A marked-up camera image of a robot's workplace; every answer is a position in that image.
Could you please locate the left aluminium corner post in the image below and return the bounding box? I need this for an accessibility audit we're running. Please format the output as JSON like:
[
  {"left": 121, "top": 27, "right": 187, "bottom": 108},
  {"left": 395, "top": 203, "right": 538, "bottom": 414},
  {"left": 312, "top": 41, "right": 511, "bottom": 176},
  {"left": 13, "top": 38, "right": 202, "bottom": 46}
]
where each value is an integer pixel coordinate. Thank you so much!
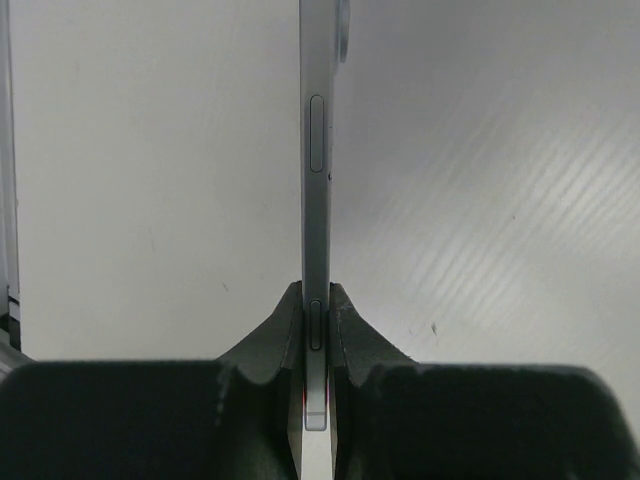
[{"left": 1, "top": 1, "right": 21, "bottom": 352}]

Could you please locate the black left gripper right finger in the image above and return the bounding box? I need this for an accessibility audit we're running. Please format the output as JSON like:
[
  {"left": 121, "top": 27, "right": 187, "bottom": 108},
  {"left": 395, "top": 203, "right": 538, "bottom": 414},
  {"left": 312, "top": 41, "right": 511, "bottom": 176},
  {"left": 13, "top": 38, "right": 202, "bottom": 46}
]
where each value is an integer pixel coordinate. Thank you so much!
[{"left": 328, "top": 284, "right": 639, "bottom": 479}]

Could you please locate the black screen smartphone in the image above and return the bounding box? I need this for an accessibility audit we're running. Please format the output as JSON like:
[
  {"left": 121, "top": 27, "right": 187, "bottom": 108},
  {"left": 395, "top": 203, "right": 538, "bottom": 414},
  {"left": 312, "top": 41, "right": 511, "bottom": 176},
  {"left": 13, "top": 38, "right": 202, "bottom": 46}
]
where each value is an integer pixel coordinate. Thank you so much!
[{"left": 299, "top": 0, "right": 351, "bottom": 431}]

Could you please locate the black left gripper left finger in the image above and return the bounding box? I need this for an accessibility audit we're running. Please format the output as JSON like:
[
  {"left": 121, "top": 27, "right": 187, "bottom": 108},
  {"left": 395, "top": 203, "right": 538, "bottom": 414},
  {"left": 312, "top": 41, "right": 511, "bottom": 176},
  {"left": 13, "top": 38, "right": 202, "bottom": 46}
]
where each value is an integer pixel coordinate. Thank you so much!
[{"left": 1, "top": 283, "right": 303, "bottom": 479}]

